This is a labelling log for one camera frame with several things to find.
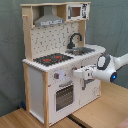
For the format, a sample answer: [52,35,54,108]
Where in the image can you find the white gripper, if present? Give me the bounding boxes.
[73,66,94,80]

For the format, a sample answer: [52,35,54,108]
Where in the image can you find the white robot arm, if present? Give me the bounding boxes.
[73,53,128,82]

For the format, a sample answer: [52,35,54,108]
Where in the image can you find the wooden toy kitchen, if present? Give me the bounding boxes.
[22,2,105,127]

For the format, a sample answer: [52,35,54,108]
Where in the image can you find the grey ice dispenser panel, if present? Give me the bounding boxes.
[86,78,96,83]

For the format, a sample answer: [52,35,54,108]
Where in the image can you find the metal toy sink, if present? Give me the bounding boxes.
[65,47,95,56]

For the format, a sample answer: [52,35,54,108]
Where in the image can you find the red left oven knob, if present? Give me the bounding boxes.
[54,73,59,79]

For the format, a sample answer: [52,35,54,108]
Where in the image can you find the black toy faucet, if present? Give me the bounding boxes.
[67,33,82,49]

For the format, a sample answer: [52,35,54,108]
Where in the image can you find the toy oven door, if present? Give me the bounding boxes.
[55,80,74,112]

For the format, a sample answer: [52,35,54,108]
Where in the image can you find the black stovetop red burners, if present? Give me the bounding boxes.
[34,53,70,66]

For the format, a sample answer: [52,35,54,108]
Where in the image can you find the toy microwave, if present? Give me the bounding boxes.
[67,3,90,20]

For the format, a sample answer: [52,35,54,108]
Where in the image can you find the grey range hood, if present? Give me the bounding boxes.
[35,5,64,27]

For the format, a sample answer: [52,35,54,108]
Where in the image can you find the grey fridge door handle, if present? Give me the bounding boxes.
[82,80,87,90]

